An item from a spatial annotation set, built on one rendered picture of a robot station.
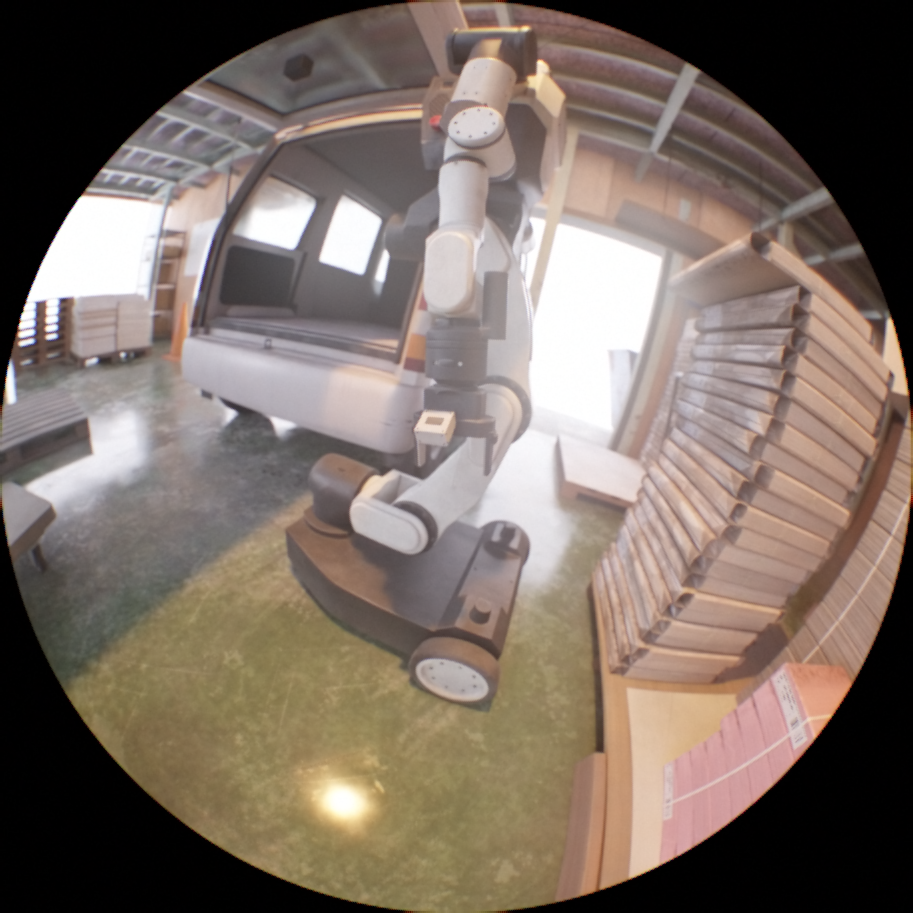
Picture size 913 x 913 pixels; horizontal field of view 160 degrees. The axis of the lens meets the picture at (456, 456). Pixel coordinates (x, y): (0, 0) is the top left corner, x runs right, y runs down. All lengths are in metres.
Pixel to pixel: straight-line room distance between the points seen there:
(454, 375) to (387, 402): 0.65
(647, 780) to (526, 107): 1.36
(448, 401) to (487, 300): 0.15
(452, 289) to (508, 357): 0.24
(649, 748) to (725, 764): 0.23
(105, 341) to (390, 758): 4.76
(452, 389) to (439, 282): 0.14
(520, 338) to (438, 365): 0.23
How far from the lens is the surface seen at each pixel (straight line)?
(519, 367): 0.62
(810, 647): 1.06
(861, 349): 0.87
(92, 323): 4.77
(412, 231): 0.72
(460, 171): 0.51
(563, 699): 0.95
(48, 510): 1.25
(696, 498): 0.82
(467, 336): 0.43
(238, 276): 2.12
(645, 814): 0.84
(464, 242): 0.43
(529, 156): 0.71
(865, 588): 0.99
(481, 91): 0.60
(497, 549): 0.96
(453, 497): 0.72
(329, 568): 0.82
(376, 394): 1.08
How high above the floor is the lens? 0.74
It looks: 22 degrees down
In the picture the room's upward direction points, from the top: 14 degrees clockwise
